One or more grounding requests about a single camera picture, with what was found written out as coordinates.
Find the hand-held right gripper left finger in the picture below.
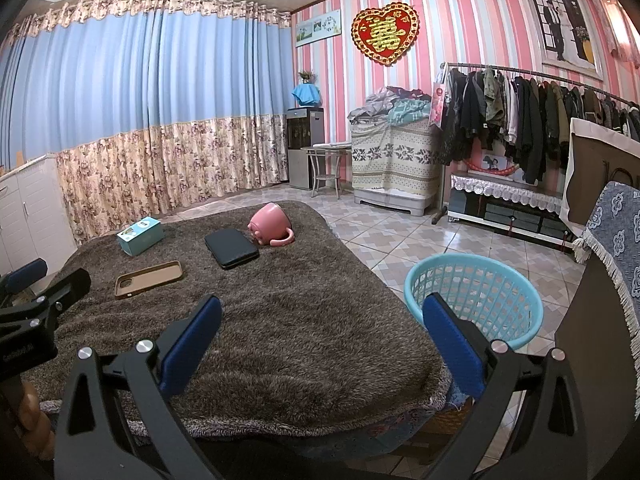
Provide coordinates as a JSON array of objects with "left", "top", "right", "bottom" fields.
[{"left": 52, "top": 295, "right": 223, "bottom": 480}]

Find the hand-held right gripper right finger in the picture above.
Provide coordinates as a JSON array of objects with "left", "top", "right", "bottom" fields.
[{"left": 421, "top": 292, "right": 591, "bottom": 480}]

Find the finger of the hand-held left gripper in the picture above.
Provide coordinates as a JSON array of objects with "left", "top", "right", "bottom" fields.
[
  {"left": 0, "top": 259, "right": 48, "bottom": 296},
  {"left": 30, "top": 267, "right": 92, "bottom": 322}
]

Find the light blue plastic basket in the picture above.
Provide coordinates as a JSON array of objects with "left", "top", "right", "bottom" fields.
[{"left": 404, "top": 253, "right": 543, "bottom": 350}]

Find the person's left hand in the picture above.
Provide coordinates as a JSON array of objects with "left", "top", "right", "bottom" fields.
[{"left": 0, "top": 376, "right": 55, "bottom": 463}]

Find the white cabinet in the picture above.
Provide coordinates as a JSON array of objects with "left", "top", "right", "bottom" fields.
[{"left": 0, "top": 155, "right": 78, "bottom": 281}]

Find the teal cardboard box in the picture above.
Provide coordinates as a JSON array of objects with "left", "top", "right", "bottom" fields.
[{"left": 116, "top": 216, "right": 166, "bottom": 257}]

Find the black zip case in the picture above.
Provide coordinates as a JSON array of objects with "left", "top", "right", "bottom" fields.
[{"left": 204, "top": 228, "right": 261, "bottom": 271}]

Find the brown shaggy blanket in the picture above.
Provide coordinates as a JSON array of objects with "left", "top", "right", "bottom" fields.
[{"left": 20, "top": 199, "right": 453, "bottom": 441}]

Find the dark wooden cabinet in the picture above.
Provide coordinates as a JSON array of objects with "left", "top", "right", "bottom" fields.
[{"left": 552, "top": 252, "right": 640, "bottom": 461}]

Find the pink mug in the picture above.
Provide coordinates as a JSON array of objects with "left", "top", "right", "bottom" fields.
[{"left": 247, "top": 202, "right": 295, "bottom": 247}]

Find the low shelf with lace cloth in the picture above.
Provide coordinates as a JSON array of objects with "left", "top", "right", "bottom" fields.
[{"left": 447, "top": 172, "right": 576, "bottom": 253}]

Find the red-edged picture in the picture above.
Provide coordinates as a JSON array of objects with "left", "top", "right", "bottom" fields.
[{"left": 462, "top": 152, "right": 528, "bottom": 183}]

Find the floral cloth covered chest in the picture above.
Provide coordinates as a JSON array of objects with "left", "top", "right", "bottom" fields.
[{"left": 350, "top": 120, "right": 443, "bottom": 218}]

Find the blue patterned fringed cloth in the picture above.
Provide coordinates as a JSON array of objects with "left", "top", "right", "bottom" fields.
[{"left": 572, "top": 181, "right": 640, "bottom": 348}]

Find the beige and brown board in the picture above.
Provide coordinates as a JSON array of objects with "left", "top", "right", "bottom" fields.
[{"left": 559, "top": 117, "right": 640, "bottom": 233}]

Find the blue and floral curtain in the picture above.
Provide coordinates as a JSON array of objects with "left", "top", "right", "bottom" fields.
[{"left": 0, "top": 0, "right": 293, "bottom": 246}]

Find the grey water dispenser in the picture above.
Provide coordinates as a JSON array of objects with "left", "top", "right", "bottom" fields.
[{"left": 285, "top": 106, "right": 325, "bottom": 191}]

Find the small round metal table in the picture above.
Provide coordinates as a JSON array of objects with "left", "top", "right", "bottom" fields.
[{"left": 301, "top": 144, "right": 352, "bottom": 200}]

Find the row of hanging clothes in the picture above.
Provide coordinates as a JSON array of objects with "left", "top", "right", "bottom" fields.
[{"left": 440, "top": 67, "right": 640, "bottom": 186}]

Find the pink hanging bag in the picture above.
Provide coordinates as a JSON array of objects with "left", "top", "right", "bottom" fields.
[{"left": 427, "top": 71, "right": 448, "bottom": 128}]

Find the pile of clothes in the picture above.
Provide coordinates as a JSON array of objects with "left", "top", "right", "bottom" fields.
[{"left": 347, "top": 86, "right": 433, "bottom": 126}]

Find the blue cloth covered bottle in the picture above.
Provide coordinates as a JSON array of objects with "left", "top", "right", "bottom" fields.
[{"left": 291, "top": 82, "right": 322, "bottom": 108}]

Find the metal clothes rack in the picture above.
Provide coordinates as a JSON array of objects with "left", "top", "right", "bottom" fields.
[{"left": 431, "top": 61, "right": 640, "bottom": 226}]

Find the pink lace curtain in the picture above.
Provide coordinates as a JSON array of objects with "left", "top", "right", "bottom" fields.
[{"left": 595, "top": 0, "right": 640, "bottom": 68}]

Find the red heart wall decoration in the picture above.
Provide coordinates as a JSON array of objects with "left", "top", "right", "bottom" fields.
[{"left": 351, "top": 6, "right": 420, "bottom": 67}]

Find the wall poster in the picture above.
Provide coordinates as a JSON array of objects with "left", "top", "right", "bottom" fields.
[{"left": 527, "top": 0, "right": 603, "bottom": 81}]

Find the wall picture with clock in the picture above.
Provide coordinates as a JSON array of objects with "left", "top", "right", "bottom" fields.
[{"left": 295, "top": 10, "right": 342, "bottom": 48}]

